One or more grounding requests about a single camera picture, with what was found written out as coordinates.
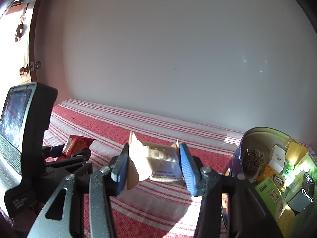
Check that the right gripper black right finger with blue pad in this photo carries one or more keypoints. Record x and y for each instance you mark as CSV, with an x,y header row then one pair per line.
x,y
229,200

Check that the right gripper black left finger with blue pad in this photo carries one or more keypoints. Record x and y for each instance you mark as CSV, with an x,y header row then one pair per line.
x,y
62,215

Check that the black tea packet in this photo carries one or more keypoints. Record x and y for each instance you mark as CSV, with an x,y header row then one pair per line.
x,y
301,194

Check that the beige paper sachet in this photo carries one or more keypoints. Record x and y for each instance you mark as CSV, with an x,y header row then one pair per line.
x,y
153,161

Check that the green box in tin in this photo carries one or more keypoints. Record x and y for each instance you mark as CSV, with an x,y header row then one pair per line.
x,y
273,199

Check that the yellow sponge lower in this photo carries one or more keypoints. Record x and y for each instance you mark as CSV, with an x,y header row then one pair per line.
x,y
285,222

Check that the blue yellow candy wrapper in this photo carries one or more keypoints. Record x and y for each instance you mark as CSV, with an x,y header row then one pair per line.
x,y
268,172

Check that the round metal tin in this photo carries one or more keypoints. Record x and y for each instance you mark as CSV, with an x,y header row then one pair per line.
x,y
283,172

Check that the white small box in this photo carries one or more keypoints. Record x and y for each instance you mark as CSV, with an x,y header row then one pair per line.
x,y
277,158

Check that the red snack wrapper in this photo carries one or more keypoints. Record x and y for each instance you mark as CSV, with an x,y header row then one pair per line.
x,y
76,146

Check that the red striped bed cover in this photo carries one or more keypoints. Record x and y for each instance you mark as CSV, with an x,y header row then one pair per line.
x,y
150,209

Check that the green tissue pack in tin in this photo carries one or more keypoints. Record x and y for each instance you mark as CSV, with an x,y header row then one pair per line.
x,y
307,165

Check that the gripper mounted phone screen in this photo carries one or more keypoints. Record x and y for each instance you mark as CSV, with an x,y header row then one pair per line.
x,y
24,119

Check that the brown wooden door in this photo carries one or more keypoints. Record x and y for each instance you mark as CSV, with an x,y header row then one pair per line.
x,y
18,23

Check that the yellow braided rope ball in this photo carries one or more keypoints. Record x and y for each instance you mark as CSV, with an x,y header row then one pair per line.
x,y
253,161

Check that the brass door handle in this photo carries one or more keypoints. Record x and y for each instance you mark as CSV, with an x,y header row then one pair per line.
x,y
28,68

